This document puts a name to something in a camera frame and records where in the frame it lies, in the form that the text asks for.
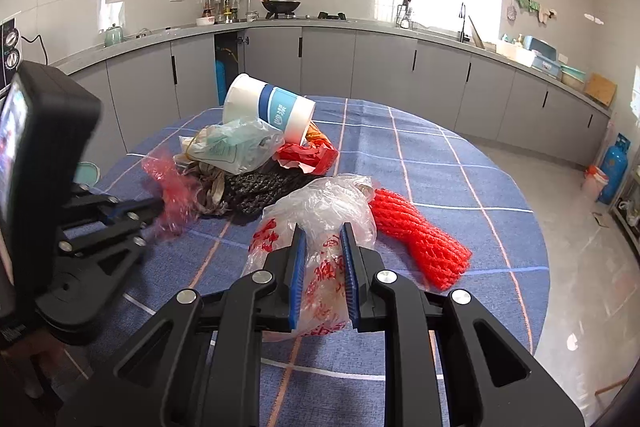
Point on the white plastic basin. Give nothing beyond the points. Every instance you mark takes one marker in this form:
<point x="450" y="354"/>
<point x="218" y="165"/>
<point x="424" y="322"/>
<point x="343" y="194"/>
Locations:
<point x="512" y="52"/>

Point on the orange blue foil wrapper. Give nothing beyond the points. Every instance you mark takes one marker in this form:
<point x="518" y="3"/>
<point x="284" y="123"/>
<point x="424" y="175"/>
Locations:
<point x="317" y="135"/>

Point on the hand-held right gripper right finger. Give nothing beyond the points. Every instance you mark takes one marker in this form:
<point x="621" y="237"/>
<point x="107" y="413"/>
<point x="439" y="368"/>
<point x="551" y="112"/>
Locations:
<point x="350" y="277"/>

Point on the wooden cutting board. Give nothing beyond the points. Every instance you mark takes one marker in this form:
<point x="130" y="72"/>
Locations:
<point x="600" y="89"/>

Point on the red foil wrapper gold print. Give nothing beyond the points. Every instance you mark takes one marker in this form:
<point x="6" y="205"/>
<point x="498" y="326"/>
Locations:
<point x="310" y="159"/>

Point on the black mesh net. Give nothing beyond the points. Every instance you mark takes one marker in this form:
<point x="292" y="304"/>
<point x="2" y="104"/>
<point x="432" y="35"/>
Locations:
<point x="255" y="192"/>

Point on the blue gas cylinder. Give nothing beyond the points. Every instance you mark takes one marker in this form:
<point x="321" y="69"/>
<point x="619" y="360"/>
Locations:
<point x="220" y="82"/>
<point x="614" y="172"/>

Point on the clear plastic bag red print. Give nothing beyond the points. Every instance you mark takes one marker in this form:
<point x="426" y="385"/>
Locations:
<point x="325" y="212"/>

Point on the gas stove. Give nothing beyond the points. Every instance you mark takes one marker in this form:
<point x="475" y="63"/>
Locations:
<point x="327" y="15"/>

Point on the blue plaid tablecloth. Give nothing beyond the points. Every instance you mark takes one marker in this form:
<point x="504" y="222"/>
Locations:
<point x="450" y="157"/>

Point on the white paper cup blue band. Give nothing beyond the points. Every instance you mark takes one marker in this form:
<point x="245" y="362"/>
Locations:
<point x="250" y="102"/>

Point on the hanging kitchen cloths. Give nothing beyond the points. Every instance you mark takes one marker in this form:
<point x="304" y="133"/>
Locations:
<point x="530" y="4"/>

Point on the black wok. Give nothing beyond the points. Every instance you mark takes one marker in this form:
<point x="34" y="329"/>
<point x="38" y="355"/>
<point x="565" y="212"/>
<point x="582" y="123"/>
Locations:
<point x="280" y="6"/>

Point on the plaid cloth rag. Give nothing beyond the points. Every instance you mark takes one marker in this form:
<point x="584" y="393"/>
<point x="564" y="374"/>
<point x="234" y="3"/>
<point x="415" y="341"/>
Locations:
<point x="210" y="194"/>

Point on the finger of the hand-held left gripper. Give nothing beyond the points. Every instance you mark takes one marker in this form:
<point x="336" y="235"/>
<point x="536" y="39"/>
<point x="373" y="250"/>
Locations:
<point x="114" y="210"/>
<point x="112" y="244"/>

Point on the white bucket red lid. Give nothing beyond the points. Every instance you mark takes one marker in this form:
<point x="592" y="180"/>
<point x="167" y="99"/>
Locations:
<point x="595" y="184"/>

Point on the clear bag with green contents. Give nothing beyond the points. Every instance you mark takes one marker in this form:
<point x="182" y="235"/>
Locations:
<point x="235" y="147"/>

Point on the grey kitchen counter cabinets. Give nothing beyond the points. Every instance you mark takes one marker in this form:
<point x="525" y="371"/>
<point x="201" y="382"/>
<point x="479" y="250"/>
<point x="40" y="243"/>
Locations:
<point x="380" y="57"/>

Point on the green kettle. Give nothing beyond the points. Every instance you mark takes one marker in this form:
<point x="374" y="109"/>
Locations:
<point x="114" y="37"/>

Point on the metal utensil rack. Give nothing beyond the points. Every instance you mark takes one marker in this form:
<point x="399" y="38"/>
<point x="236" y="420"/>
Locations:
<point x="405" y="14"/>

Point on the green plastic basin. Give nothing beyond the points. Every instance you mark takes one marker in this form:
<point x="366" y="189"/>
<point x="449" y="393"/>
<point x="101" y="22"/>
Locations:
<point x="572" y="77"/>

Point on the red foam fruit net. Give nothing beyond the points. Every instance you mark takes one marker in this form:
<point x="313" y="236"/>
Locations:
<point x="420" y="237"/>

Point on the red translucent plastic wrapper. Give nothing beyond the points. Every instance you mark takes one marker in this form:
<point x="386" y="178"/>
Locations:
<point x="175" y="197"/>

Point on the white bowl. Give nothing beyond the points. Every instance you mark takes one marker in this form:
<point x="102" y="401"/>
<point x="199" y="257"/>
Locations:
<point x="205" y="21"/>

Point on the grey leaning board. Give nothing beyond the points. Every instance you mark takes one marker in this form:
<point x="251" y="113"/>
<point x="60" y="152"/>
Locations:
<point x="476" y="34"/>

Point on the metal storage rack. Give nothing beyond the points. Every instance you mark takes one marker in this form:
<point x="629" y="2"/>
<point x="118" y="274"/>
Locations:
<point x="627" y="207"/>

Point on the microwave oven with dials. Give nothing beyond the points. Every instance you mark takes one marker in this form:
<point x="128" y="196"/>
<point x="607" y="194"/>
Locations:
<point x="9" y="52"/>

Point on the blue dish basket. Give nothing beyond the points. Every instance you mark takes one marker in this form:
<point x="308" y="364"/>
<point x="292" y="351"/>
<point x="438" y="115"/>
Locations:
<point x="542" y="54"/>

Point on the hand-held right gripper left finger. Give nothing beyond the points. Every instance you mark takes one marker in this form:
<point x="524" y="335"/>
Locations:
<point x="297" y="277"/>

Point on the black kitchen faucet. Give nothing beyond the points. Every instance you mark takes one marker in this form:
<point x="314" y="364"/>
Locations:
<point x="462" y="22"/>

